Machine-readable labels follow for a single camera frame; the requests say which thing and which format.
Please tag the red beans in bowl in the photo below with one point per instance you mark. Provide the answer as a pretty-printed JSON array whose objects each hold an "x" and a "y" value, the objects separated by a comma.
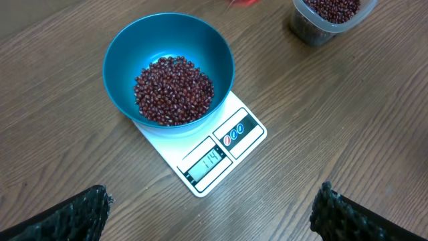
[{"x": 172, "y": 92}]

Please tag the red adzuki beans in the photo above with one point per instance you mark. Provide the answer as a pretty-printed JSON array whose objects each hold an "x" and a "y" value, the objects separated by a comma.
[{"x": 335, "y": 11}]

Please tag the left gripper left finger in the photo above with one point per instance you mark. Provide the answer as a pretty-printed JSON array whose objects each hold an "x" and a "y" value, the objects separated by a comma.
[{"x": 79, "y": 218}]

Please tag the red measuring scoop blue handle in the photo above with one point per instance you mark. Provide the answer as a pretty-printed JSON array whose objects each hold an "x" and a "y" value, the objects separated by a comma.
[{"x": 245, "y": 3}]

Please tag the clear plastic food container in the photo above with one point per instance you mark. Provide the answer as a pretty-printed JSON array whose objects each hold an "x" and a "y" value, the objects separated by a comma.
[{"x": 316, "y": 31}]

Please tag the blue bowl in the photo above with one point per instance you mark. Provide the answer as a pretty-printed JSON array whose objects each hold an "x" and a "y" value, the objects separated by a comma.
[{"x": 166, "y": 35}]

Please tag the white digital kitchen scale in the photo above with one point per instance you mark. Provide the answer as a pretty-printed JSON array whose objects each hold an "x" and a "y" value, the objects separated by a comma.
[{"x": 203, "y": 154}]

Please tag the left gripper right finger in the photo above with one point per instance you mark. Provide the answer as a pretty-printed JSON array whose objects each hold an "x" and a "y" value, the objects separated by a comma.
[{"x": 334, "y": 217}]

